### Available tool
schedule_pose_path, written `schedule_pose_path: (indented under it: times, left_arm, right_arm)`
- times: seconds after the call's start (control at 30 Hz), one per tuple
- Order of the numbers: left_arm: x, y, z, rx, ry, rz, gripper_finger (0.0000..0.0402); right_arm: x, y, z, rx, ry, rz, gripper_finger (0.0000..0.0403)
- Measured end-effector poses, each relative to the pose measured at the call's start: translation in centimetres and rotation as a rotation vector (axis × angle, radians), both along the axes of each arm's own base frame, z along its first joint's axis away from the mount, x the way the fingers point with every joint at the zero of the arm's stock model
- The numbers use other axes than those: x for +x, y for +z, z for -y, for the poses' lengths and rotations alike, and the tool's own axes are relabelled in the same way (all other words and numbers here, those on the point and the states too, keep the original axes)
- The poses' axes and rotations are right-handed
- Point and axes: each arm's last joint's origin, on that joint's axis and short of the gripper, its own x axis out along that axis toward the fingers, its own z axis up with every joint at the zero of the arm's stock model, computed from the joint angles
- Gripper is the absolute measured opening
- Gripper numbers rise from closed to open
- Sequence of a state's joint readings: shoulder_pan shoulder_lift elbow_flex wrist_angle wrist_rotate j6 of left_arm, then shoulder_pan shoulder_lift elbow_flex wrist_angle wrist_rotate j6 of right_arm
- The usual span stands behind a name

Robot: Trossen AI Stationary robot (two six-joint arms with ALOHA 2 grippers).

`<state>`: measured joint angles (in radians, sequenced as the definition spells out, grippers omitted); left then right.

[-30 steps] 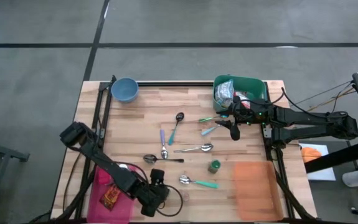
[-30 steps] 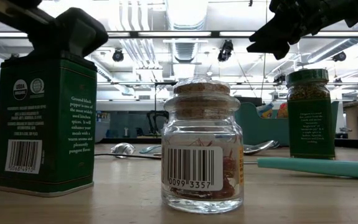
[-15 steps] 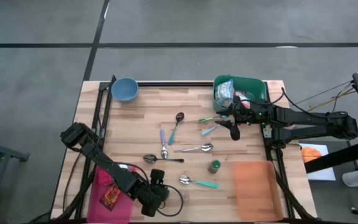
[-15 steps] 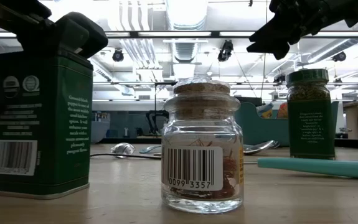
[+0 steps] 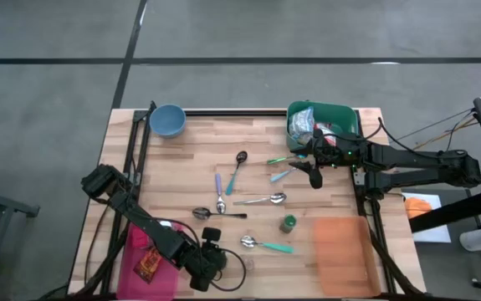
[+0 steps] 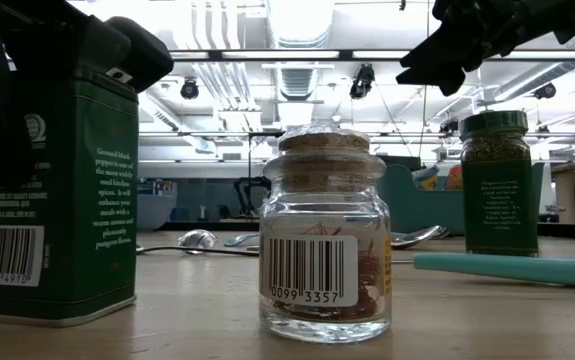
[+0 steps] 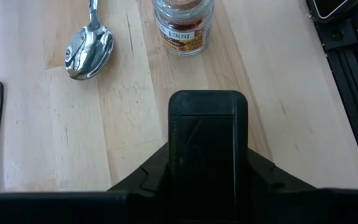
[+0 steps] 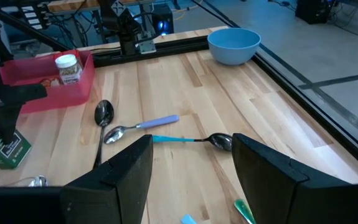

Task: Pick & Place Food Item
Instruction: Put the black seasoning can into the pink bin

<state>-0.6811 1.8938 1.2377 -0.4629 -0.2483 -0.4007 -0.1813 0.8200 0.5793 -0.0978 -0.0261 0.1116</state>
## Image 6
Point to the light blue bowl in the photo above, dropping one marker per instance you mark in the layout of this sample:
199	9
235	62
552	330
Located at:
154	212

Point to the silver ceiling air duct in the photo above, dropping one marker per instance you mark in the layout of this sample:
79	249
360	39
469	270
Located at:
299	20

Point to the black background robot arm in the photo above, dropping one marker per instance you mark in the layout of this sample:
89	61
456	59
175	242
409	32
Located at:
241	192

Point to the green-lid oregano spice jar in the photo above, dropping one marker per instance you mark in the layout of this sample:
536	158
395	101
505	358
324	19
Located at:
499	200

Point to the black small block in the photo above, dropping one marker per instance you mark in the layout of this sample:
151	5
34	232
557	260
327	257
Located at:
92	200

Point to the black ceiling spotlight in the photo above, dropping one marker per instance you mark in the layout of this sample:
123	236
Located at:
362	80
189	89
545	90

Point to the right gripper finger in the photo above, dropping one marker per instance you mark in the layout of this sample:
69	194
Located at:
442	77
432	57

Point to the all-black metal spoon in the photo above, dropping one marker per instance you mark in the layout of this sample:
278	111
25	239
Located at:
207	250

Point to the silver and yellow snack bag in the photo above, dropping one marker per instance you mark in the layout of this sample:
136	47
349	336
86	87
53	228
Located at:
424	177

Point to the black background rig frame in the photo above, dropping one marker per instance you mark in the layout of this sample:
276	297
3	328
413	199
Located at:
217	133

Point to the green plastic bin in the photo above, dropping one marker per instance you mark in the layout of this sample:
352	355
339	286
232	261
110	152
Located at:
407	210

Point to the black overhead crossbar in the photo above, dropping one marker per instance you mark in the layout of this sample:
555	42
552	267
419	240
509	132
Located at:
345	55

